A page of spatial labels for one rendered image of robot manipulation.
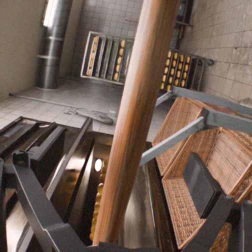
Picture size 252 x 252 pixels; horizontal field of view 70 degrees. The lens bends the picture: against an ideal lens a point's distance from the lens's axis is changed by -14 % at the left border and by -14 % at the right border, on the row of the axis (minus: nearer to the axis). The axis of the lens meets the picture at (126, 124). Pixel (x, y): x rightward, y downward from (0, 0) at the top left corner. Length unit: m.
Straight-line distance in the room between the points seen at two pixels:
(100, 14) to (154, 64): 5.18
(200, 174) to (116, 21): 5.13
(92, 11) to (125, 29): 0.96
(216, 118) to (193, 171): 0.44
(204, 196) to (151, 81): 0.10
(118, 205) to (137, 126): 0.09
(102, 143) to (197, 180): 1.67
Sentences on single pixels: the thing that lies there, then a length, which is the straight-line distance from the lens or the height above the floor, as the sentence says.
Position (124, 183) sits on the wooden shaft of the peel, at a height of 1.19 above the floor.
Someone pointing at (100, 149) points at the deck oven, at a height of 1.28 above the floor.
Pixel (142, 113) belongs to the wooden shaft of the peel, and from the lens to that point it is 0.17.
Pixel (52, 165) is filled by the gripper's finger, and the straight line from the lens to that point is 0.19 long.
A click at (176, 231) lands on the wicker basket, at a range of 0.97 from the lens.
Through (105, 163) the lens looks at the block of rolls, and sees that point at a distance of 1.74.
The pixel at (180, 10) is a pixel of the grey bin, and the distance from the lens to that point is 4.77.
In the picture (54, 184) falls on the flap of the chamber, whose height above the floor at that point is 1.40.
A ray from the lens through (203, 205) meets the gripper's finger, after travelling 0.18.
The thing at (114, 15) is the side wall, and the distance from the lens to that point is 5.30.
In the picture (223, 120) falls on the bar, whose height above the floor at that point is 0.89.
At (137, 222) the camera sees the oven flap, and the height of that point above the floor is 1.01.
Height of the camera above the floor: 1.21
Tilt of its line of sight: 4 degrees down
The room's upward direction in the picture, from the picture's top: 79 degrees counter-clockwise
